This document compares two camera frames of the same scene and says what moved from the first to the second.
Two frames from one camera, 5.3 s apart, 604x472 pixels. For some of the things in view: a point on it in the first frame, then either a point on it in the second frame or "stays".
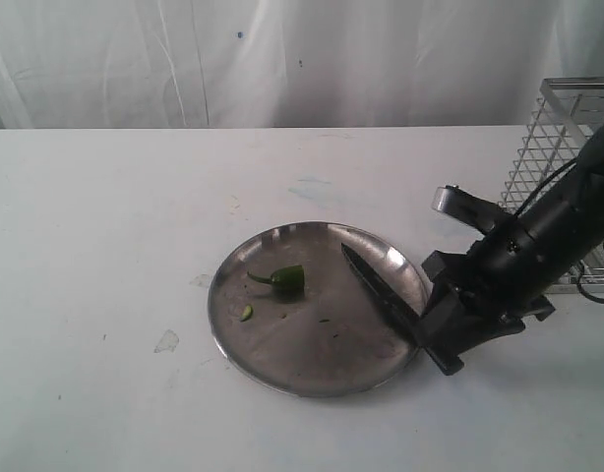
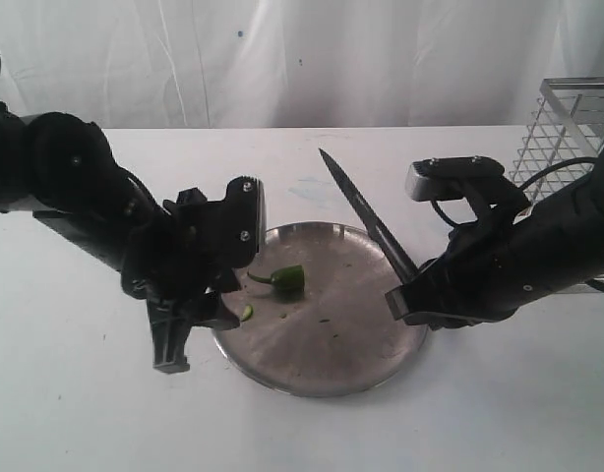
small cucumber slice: x=247 y=314 stays
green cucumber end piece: x=288 y=280 stays
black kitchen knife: x=407 y=319 -> x=398 y=263
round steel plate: x=289 y=312 stays
